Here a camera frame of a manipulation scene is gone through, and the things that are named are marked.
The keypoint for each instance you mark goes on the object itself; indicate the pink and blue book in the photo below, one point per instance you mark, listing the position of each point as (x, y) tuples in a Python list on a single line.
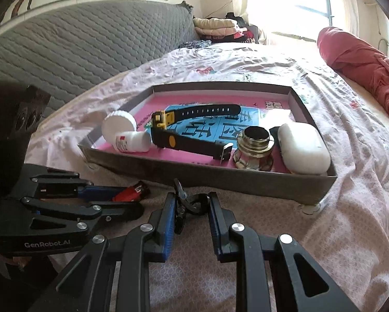
[(188, 100)]

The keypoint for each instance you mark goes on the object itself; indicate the white pill bottle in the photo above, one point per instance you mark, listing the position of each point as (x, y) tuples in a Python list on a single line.
[(132, 141)]

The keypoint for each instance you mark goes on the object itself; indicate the cream mattress pad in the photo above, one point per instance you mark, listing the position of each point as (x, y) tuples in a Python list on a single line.
[(369, 104)]

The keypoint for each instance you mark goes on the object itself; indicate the black and yellow wristwatch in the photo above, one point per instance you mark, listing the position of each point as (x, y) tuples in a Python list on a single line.
[(181, 141)]

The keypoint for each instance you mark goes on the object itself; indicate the shallow grey cardboard box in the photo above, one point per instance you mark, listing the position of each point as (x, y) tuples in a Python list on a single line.
[(214, 177)]

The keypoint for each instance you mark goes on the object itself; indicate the pink quilted blanket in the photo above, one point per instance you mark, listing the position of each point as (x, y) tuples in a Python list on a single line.
[(360, 58)]

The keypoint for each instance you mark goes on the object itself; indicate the grey quilted headboard cover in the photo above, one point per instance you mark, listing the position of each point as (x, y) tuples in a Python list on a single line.
[(100, 48)]

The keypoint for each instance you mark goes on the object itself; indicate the white earbuds case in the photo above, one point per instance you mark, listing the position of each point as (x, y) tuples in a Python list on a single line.
[(303, 149)]

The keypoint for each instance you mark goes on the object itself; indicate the dark patterned cloth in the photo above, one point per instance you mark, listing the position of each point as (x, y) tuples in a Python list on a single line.
[(194, 44)]

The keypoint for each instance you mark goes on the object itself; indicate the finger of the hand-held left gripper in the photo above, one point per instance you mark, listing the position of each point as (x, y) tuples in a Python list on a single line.
[(116, 210), (93, 192)]

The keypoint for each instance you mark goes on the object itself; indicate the white ribbed bottle cap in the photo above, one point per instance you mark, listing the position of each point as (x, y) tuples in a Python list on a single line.
[(118, 125)]

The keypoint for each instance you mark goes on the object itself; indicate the pile of folded clothes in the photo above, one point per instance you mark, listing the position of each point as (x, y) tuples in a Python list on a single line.
[(220, 27)]

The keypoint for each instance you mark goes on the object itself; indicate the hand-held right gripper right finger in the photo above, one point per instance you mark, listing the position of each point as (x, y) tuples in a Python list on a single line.
[(215, 227)]

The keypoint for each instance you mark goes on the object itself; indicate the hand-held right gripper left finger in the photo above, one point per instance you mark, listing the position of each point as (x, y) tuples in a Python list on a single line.
[(168, 224)]

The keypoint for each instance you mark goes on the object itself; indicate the dark framed window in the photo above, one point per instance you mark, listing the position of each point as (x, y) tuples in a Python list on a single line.
[(295, 0)]

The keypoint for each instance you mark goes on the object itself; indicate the black claw clip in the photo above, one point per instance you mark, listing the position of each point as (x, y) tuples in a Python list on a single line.
[(194, 201)]

